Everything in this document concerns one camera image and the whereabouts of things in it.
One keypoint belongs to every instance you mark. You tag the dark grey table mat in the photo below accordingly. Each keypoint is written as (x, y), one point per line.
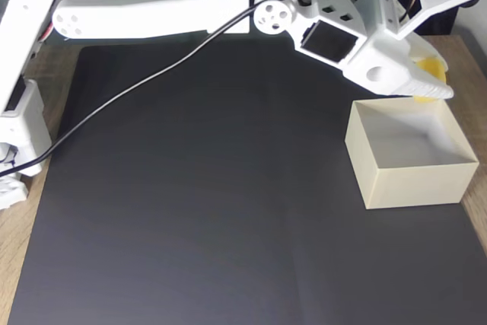
(228, 207)

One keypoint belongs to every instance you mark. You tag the white gripper camera mount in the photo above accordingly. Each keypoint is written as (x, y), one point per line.
(441, 1)

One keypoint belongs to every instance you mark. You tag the yellow cube block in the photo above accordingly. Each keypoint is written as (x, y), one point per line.
(433, 68)

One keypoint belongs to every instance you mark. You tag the white open cardboard box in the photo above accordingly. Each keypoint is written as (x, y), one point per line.
(414, 186)

